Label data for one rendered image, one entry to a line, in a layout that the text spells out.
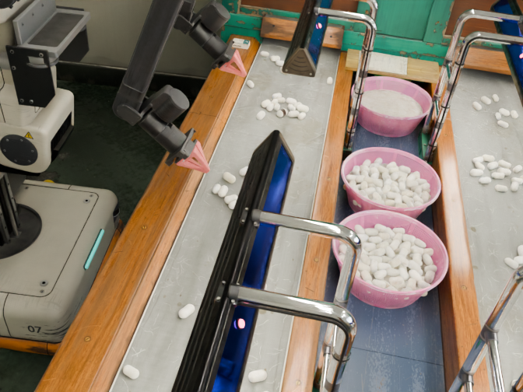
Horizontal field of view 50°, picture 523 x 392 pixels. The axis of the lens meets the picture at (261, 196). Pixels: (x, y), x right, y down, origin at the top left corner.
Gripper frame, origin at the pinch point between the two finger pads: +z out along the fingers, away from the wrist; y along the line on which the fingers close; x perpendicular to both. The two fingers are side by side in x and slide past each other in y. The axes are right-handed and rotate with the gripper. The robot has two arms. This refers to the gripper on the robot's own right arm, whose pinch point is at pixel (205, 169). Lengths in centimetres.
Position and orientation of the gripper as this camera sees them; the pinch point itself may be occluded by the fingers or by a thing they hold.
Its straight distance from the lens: 140.3
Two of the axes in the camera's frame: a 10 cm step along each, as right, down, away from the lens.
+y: 1.8, -6.2, 7.6
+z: 6.9, 6.3, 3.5
